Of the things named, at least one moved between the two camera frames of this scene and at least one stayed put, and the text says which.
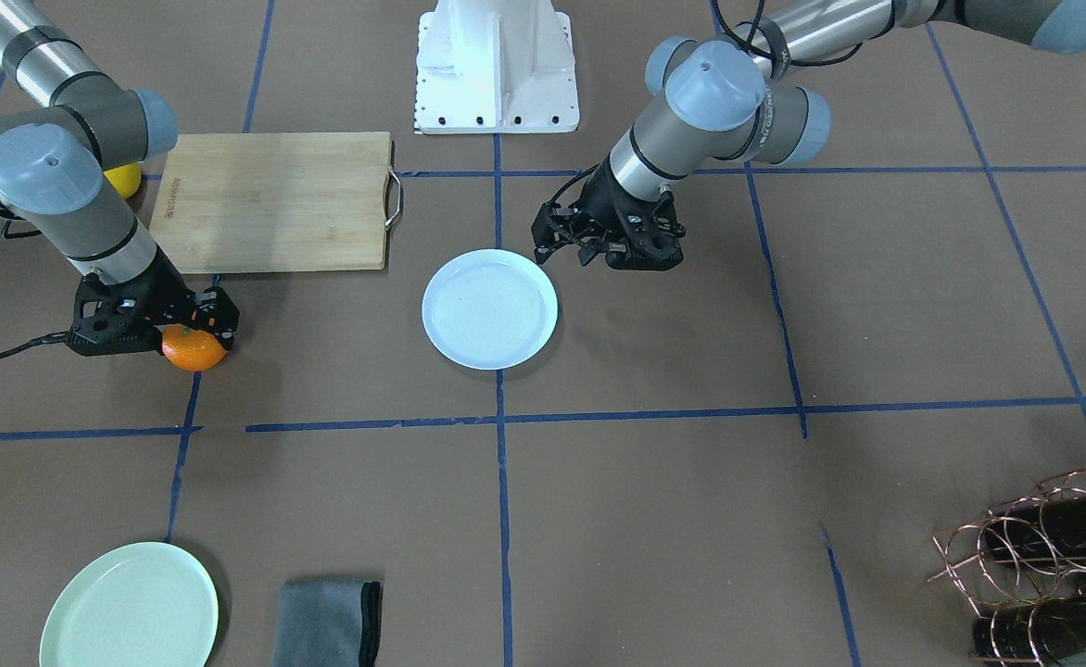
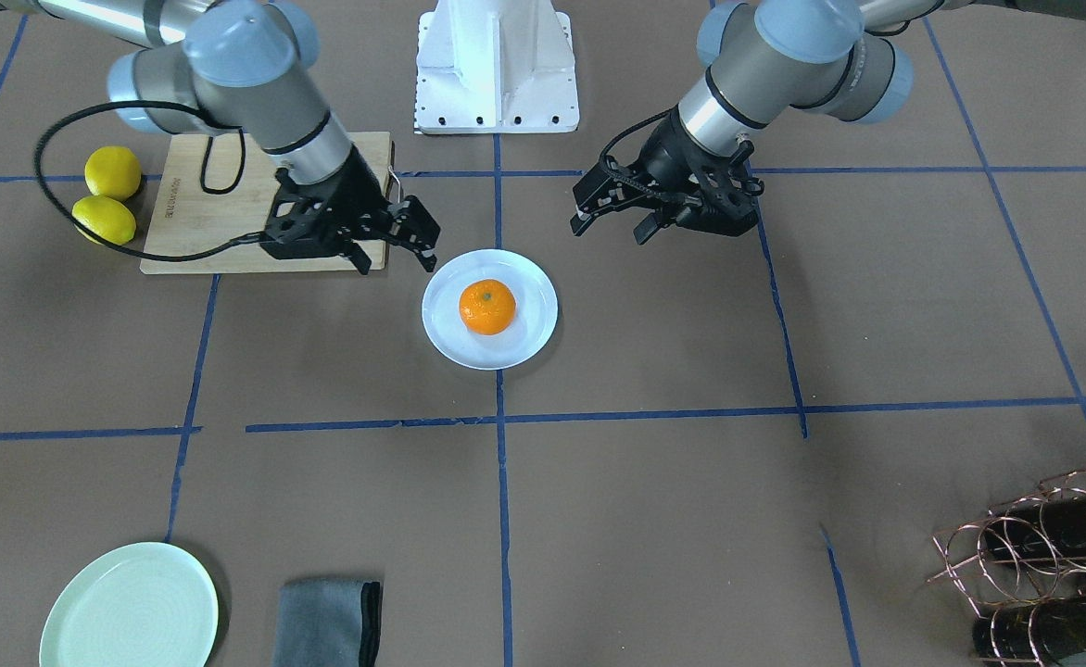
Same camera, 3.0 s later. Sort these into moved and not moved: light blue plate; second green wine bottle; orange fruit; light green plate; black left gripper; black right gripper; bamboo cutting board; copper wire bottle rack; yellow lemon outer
Moved: black right gripper; black left gripper; orange fruit
Not moved: second green wine bottle; copper wire bottle rack; light blue plate; light green plate; bamboo cutting board; yellow lemon outer
